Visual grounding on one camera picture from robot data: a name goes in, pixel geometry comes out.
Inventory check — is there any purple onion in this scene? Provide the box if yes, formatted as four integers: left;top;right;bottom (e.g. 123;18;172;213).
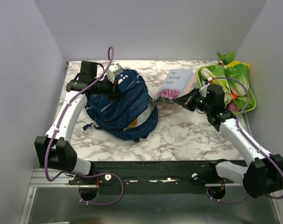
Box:
227;101;240;113

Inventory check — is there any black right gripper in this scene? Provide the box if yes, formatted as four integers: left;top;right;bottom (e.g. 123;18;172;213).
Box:
174;87;212;113

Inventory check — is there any aluminium frame rail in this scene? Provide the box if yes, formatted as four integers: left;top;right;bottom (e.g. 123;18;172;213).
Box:
18;167;79;224

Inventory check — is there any navy blue student backpack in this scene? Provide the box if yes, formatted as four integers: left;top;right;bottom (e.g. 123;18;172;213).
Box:
85;69;158;142

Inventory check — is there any white green bok choy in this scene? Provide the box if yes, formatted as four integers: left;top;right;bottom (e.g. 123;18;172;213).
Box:
200;65;232;106

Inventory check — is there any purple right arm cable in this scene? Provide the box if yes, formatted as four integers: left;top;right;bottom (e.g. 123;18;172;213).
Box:
206;77;283;204

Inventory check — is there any black mounting rail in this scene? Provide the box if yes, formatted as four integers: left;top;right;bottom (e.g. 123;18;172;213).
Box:
69;161;230;195

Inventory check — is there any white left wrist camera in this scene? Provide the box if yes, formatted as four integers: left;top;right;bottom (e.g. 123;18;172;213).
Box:
106;63;123;83

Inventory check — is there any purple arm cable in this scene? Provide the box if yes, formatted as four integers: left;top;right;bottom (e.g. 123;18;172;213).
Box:
45;46;124;207
206;77;283;204

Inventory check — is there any yellow paperback book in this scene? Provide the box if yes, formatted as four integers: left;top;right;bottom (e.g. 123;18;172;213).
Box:
128;119;138;128

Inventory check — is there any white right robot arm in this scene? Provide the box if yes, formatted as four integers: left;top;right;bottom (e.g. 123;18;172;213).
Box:
112;84;283;200

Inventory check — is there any green lettuce head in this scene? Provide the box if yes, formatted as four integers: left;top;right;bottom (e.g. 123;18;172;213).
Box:
225;63;249;97

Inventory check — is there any white book with pink roses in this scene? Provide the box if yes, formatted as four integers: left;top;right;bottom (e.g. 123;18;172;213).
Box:
154;69;195;108

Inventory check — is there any green plastic vegetable tray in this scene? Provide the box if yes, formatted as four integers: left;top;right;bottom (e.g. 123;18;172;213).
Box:
197;63;256;112

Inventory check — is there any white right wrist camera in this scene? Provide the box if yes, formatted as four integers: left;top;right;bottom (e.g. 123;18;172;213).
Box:
199;77;213;98

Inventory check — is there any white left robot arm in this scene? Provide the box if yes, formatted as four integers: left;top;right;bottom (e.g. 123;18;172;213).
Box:
34;60;117;184

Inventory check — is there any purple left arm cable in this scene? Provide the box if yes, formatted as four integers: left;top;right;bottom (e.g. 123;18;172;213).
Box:
45;46;124;207

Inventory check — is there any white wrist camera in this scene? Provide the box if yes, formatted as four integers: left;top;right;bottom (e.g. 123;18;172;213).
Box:
106;63;123;83
199;77;213;98

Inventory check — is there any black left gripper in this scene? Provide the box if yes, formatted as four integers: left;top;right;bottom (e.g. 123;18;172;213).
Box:
91;74;124;101

